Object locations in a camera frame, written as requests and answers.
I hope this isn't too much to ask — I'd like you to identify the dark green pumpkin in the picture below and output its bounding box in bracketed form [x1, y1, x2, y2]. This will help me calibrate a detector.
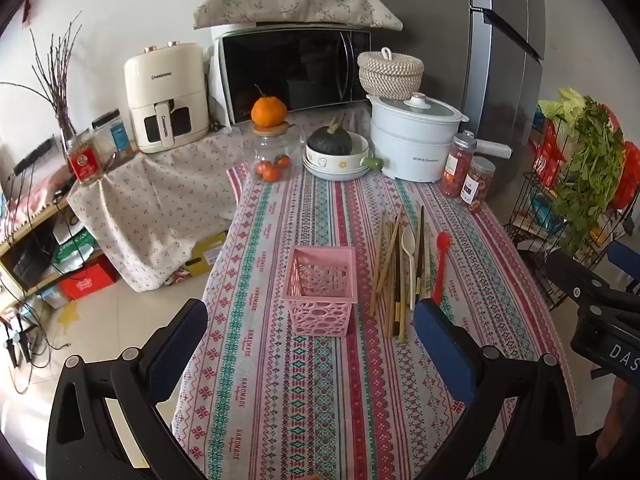
[306, 112, 357, 155]

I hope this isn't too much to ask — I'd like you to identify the black power strip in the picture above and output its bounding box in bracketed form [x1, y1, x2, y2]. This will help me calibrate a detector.
[12, 137, 56, 176]

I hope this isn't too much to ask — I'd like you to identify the red box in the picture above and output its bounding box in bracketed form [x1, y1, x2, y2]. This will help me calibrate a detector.
[57, 260, 118, 301]

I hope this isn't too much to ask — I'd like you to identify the red spoon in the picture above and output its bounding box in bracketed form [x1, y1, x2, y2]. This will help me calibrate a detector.
[432, 232, 452, 306]

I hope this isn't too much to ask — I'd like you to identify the red dried berries jar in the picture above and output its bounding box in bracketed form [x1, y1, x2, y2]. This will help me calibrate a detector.
[441, 130, 480, 198]

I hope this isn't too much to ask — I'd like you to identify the floral microwave cover cloth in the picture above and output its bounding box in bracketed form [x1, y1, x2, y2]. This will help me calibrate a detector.
[192, 0, 403, 31]

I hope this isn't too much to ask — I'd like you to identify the glass jar with wooden lid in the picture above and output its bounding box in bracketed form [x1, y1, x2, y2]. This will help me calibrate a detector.
[243, 122, 306, 182]

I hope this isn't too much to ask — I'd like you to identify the yellow cardboard box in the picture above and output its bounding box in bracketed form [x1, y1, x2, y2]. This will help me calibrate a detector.
[185, 230, 228, 276]

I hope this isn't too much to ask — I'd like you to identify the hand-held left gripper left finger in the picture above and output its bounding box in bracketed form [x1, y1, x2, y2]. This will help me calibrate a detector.
[46, 298, 209, 480]

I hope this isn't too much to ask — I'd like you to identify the cream air fryer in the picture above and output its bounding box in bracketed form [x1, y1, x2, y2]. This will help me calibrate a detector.
[124, 41, 210, 154]

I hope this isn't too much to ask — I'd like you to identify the white bowl with green handle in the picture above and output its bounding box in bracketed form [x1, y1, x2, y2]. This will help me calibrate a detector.
[306, 131, 383, 173]

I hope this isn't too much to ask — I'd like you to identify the wooden shelf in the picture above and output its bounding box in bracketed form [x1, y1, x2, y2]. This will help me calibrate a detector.
[0, 195, 86, 306]

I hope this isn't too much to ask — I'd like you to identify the small floral print cloth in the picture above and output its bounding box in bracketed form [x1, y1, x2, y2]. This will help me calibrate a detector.
[66, 125, 251, 293]

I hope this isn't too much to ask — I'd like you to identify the green leafy celery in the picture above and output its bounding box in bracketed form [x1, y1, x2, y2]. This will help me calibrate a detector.
[550, 100, 628, 256]

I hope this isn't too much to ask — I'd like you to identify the glass pot lid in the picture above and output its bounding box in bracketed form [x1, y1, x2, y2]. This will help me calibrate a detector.
[367, 92, 470, 123]

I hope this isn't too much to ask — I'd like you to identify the large orange with stem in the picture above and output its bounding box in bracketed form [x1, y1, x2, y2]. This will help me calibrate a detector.
[251, 85, 289, 128]

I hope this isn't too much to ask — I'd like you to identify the blue packet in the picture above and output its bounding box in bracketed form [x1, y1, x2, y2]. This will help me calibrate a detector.
[530, 195, 566, 233]

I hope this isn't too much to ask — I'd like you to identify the red snack packet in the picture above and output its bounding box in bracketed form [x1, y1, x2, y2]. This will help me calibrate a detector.
[532, 120, 566, 186]

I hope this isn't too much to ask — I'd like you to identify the black cable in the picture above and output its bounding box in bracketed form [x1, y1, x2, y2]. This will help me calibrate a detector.
[0, 260, 66, 396]

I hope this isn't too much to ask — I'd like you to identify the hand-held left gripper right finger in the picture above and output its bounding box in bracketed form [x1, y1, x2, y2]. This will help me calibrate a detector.
[412, 298, 596, 480]

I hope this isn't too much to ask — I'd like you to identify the beige spoon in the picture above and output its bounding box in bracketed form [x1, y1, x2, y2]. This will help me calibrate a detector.
[401, 231, 418, 311]

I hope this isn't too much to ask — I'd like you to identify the bare twig bouquet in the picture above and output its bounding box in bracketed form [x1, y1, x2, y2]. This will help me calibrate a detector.
[0, 10, 83, 146]

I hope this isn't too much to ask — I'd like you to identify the woven basket with lid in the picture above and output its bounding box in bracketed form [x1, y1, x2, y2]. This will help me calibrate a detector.
[357, 47, 425, 101]

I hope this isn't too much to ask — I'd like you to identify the striped patterned tablecloth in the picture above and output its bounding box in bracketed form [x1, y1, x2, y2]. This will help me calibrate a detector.
[170, 107, 581, 480]

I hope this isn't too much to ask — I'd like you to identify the white electric pot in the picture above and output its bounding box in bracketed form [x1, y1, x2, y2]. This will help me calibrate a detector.
[366, 92, 513, 182]

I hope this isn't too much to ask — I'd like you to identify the red label glass jar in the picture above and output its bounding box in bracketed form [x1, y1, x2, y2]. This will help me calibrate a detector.
[65, 130, 105, 187]

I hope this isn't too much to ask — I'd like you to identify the clear canister with black lid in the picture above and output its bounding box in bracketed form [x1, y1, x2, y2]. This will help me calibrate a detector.
[91, 108, 132, 155]

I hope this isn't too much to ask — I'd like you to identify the black microwave oven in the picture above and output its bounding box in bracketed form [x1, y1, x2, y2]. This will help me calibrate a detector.
[211, 22, 373, 127]

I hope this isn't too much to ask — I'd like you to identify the pile of chopsticks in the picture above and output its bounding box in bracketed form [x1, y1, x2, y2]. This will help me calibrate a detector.
[369, 205, 436, 343]

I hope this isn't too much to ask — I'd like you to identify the person's right forearm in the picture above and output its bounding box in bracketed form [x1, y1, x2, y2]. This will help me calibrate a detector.
[595, 377, 640, 468]

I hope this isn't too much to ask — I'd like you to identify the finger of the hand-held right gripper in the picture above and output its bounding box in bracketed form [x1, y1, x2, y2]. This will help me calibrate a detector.
[606, 241, 640, 293]
[544, 251, 640, 321]

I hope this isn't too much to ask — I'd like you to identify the pink cloth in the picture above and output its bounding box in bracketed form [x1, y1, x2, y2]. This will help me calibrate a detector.
[5, 170, 71, 216]

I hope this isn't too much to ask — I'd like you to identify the green foil bag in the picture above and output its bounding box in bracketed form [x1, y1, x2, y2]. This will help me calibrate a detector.
[52, 240, 96, 273]

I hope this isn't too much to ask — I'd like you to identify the pale green cabbage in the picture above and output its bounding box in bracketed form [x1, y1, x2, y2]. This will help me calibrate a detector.
[539, 87, 586, 126]

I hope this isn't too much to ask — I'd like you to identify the red plastic bag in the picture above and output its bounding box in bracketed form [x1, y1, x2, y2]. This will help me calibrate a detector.
[597, 105, 640, 211]

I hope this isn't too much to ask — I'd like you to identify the grey refrigerator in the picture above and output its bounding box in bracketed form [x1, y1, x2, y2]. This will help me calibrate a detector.
[354, 0, 546, 181]

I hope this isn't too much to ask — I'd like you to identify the dried fruit slices jar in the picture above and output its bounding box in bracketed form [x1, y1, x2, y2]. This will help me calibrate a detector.
[462, 156, 497, 209]

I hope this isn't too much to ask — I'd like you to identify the pink plastic basket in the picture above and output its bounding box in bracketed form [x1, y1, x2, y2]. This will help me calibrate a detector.
[281, 246, 358, 337]

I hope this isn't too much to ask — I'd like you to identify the black wire rack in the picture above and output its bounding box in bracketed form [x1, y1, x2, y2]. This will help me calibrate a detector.
[502, 170, 636, 311]

